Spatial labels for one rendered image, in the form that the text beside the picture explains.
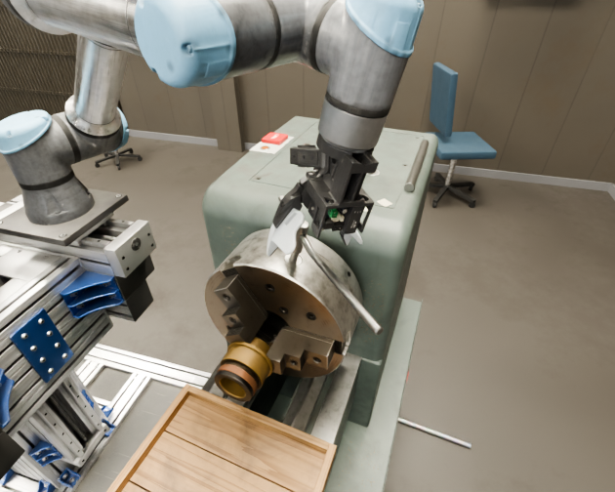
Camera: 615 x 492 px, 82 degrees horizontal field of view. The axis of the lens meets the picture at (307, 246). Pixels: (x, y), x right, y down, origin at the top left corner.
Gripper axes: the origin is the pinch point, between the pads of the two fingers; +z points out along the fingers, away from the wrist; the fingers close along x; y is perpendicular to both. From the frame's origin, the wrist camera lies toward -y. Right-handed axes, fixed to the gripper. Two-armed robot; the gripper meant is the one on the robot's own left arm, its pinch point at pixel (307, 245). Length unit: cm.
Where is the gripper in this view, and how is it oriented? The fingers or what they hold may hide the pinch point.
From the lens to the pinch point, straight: 58.0
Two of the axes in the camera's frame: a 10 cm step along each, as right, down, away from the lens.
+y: 3.8, 6.8, -6.3
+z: -2.0, 7.3, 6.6
